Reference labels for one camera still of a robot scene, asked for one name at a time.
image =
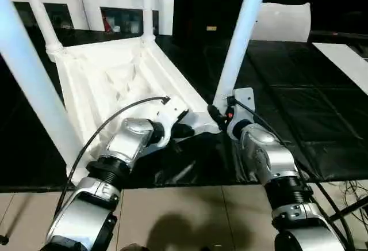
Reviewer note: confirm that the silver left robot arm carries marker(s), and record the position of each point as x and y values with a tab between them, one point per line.
109	164

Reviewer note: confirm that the small tan label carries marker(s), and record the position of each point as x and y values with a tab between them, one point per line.
211	29

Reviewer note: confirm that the flat white board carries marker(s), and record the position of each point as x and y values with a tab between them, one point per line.
345	64

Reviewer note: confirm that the black floor rod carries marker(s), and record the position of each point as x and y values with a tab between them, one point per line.
348	208

